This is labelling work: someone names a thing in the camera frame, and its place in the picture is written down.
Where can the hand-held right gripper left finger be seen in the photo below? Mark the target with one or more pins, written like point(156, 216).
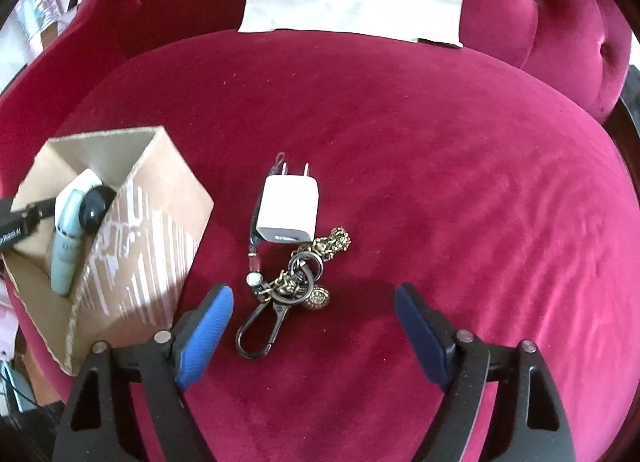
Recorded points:
point(205, 337)

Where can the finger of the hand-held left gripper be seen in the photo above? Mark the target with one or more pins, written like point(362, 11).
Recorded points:
point(25, 222)

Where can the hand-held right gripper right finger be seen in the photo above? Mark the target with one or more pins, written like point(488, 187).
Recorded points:
point(425, 337)

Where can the pale blue white tube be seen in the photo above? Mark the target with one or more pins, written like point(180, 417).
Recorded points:
point(67, 237)

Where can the black round jar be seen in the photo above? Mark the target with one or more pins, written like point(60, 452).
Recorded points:
point(100, 209)

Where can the cardboard box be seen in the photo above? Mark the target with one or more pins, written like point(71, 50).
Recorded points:
point(140, 252)

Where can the white charger plug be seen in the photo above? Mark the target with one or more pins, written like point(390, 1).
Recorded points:
point(289, 209)

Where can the red velvet tufted sofa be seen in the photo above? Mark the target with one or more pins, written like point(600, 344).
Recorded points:
point(400, 166)

